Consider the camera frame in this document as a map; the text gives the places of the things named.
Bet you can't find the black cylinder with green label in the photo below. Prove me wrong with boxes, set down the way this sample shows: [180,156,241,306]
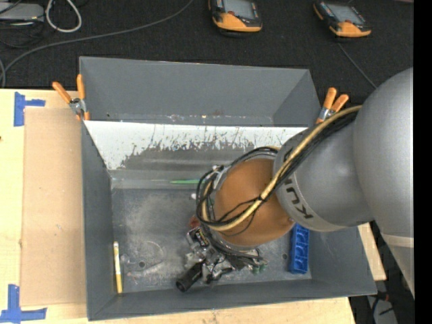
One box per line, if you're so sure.
[175,264,205,294]

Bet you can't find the blue ribbed block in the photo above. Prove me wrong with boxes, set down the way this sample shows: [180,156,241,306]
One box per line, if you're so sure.
[288,223,311,275]

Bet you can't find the clear glass thing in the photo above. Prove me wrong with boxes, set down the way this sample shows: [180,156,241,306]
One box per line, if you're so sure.
[120,240,167,284]

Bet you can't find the grey metal bin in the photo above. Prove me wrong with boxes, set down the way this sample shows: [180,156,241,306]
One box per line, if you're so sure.
[78,56,379,321]

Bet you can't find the yellow and white stick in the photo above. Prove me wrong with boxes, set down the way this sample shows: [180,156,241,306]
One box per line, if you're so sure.
[113,241,124,294]

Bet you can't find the brown cardboard board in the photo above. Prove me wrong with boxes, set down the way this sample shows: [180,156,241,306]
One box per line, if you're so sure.
[19,106,89,307]

